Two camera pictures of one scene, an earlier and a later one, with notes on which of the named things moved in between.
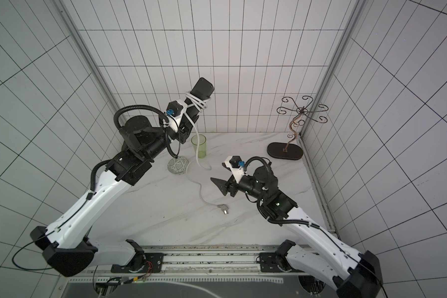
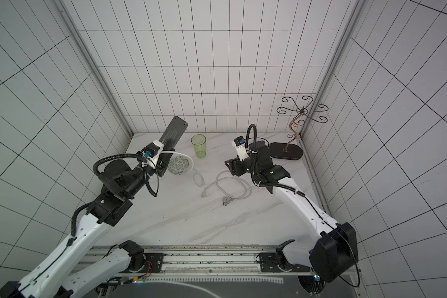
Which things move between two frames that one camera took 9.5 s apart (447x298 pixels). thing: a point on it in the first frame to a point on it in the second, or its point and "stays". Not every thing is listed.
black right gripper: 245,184 to 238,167
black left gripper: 185,134 to 161,169
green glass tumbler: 202,153 stays
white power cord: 197,102 to 203,184
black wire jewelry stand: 289,151 stays
